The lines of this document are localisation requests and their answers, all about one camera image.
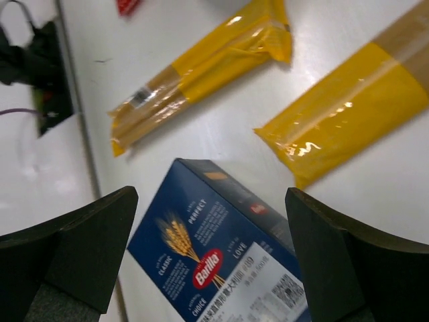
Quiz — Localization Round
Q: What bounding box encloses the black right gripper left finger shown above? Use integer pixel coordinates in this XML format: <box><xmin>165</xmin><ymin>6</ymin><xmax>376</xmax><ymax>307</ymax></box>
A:
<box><xmin>1</xmin><ymin>186</ymin><xmax>138</xmax><ymax>321</ymax></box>

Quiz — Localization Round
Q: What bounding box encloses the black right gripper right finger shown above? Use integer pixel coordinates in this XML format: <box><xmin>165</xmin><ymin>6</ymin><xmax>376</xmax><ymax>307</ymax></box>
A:
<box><xmin>285</xmin><ymin>188</ymin><xmax>428</xmax><ymax>321</ymax></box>

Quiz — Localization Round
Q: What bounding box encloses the red fusilli bag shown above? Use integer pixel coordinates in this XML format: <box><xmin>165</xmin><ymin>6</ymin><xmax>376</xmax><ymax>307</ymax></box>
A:
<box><xmin>115</xmin><ymin>0</ymin><xmax>141</xmax><ymax>17</ymax></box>

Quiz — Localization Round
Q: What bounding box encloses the blue Barilla pasta box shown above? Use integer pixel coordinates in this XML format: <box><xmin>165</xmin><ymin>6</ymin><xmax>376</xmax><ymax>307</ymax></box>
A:
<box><xmin>128</xmin><ymin>158</ymin><xmax>311</xmax><ymax>321</ymax></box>

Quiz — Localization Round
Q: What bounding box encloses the yellow spaghetti pack right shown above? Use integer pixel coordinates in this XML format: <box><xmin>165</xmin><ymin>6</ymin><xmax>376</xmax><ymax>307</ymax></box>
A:
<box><xmin>255</xmin><ymin>1</ymin><xmax>428</xmax><ymax>189</ymax></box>

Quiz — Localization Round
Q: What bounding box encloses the yellow spaghetti pack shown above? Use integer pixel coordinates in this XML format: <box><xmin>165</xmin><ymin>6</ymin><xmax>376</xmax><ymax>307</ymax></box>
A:
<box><xmin>109</xmin><ymin>1</ymin><xmax>292</xmax><ymax>156</ymax></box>
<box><xmin>255</xmin><ymin>1</ymin><xmax>428</xmax><ymax>189</ymax></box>

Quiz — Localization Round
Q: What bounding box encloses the yellow spaghetti pack left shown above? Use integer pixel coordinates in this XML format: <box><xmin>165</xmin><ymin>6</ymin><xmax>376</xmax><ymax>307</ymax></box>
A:
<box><xmin>109</xmin><ymin>1</ymin><xmax>292</xmax><ymax>156</ymax></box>

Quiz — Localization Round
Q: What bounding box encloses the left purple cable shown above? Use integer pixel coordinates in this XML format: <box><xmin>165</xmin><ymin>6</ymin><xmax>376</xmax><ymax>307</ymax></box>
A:
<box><xmin>0</xmin><ymin>107</ymin><xmax>44</xmax><ymax>118</ymax></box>

